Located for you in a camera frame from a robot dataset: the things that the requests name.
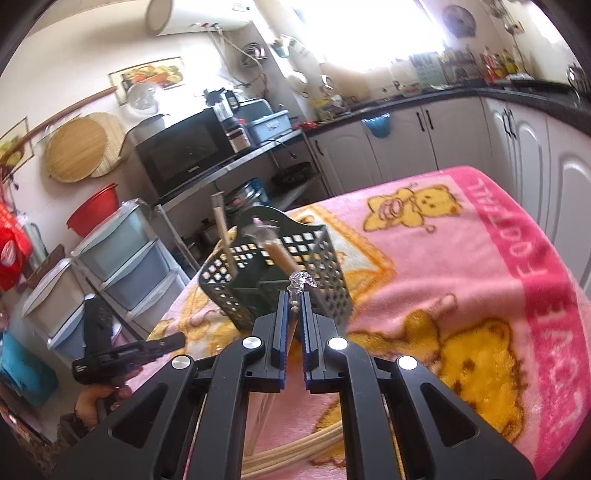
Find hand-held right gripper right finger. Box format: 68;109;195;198
300;293;539;480

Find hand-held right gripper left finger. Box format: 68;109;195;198
51;291;290;480

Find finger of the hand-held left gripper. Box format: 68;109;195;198
137;335;186;364

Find dark green plastic basket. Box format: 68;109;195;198
198;206;354;332

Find ornate metal spoon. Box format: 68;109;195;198
286;271;317;342

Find plastic-wrapped brown-handled utensil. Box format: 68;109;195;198
238;217;297;278

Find plastic-wrapped pale wooden chopsticks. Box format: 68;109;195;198
240;425;343;477

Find person's left hand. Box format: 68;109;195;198
75;384;131;428

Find white lidded drawer unit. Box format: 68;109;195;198
22;258;110;361

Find pale blue plastic drawer unit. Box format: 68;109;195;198
71;198;190;320

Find teal storage box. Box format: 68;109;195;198
0;332;59;408

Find red plastic bag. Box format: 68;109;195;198
0;203;34;291

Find red plastic basin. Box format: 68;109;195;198
66;183;121;239

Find steel shelf rack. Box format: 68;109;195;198
159;129;334;278

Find blue tin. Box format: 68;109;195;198
238;179;271;209

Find black frying pan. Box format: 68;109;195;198
271;161;313;188

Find pink cartoon bear blanket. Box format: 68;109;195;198
127;165;591;480

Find round wooden board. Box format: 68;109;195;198
46;113;123;184

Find black microwave oven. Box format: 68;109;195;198
134;107;239;197

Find round bamboo mat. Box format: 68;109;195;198
90;112;136;179

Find blue plastic dish box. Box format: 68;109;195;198
245;110;293;144

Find long wooden rolling pin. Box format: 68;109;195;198
0;86;119;160

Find black blender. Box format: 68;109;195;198
213;90;251;154

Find blue hanging bin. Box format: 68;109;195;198
361;113;394;138

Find clear plastic dome lid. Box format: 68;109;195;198
126;82;158;112

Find white kitchen cabinets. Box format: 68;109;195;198
305;88;591;287

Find black countertop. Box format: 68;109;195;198
302;79;591;136

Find teal knife block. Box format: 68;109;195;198
411;53;447;87

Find window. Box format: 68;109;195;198
318;0;450;75

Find white water heater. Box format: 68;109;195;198
145;0;260;38

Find row of condiment bottles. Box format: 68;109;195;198
480;45;526;82

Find vegetable wall poster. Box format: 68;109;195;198
0;116;36;169

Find fruit basket wall poster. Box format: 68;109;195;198
108;56;184;106

